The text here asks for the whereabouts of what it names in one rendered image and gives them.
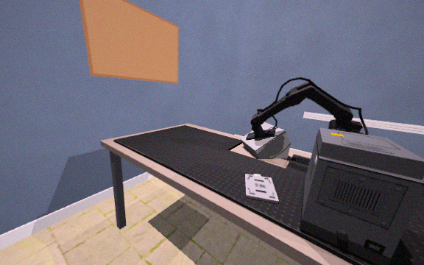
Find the dark grey boxy machine housing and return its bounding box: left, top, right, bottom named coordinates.
left=300, top=127, right=424, bottom=265

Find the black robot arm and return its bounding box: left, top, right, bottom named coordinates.
left=246, top=82, right=363, bottom=140

